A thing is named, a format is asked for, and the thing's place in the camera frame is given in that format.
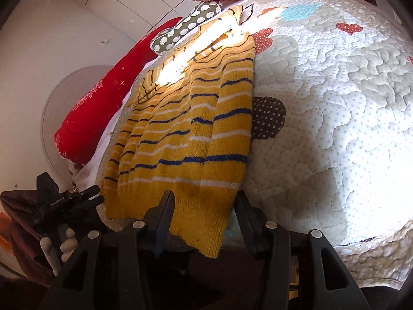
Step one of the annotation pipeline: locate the yellow striped knit sweater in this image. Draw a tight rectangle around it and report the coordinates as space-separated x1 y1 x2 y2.
101 5 256 258

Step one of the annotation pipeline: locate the white gloved hand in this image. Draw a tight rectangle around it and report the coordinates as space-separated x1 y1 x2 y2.
39 224 78 276

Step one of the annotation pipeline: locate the red long pillow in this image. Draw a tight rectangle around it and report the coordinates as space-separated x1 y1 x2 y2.
54 17 181 165

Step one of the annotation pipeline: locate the beige patchwork quilt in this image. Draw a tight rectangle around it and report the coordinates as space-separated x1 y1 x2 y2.
94 0 413 290

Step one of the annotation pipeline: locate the green hedgehog print pillow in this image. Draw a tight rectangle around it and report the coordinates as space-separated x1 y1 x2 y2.
150 1 221 55

